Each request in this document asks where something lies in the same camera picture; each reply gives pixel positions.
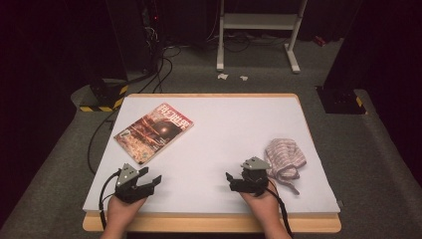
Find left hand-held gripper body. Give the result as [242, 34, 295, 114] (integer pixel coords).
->
[113, 162, 156, 204]

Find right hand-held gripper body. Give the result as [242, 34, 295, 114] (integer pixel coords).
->
[240, 156, 272, 197]

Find striped pink towel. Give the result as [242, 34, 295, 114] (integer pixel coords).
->
[264, 137, 308, 196]

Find red cover magazine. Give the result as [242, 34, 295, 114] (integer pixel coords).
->
[112, 102, 195, 166]

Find person's left hand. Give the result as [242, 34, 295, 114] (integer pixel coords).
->
[106, 196, 147, 228]

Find person's right hand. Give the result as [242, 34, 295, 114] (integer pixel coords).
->
[239, 183, 283, 228]

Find white table mat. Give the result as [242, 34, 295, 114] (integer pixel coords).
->
[82, 96, 341, 214]

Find black stand base yellow stripes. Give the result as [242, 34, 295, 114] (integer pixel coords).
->
[315, 85, 368, 116]
[79, 78, 129, 114]

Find dark equipment rack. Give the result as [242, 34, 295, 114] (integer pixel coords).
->
[140, 0, 167, 73]

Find white metal stand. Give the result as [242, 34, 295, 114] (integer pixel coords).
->
[216, 0, 308, 75]

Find right hand-held gripper cable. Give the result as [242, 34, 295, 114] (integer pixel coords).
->
[265, 178, 295, 239]

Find black floor cable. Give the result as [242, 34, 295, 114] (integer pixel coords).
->
[87, 111, 117, 176]
[127, 46, 182, 95]

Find black cable tangle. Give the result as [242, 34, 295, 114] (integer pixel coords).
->
[207, 31, 290, 54]

